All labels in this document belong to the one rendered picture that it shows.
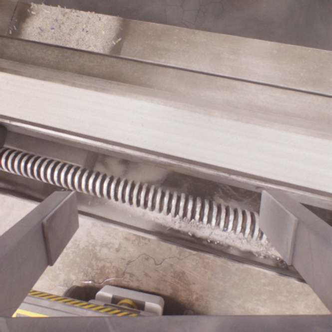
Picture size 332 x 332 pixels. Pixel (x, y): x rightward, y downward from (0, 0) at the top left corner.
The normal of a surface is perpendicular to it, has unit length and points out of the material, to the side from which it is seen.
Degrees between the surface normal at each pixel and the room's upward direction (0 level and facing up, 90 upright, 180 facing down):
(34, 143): 0
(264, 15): 13
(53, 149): 0
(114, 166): 0
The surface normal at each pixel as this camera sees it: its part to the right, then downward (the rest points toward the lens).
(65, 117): -0.24, 0.44
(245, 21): -0.29, -0.20
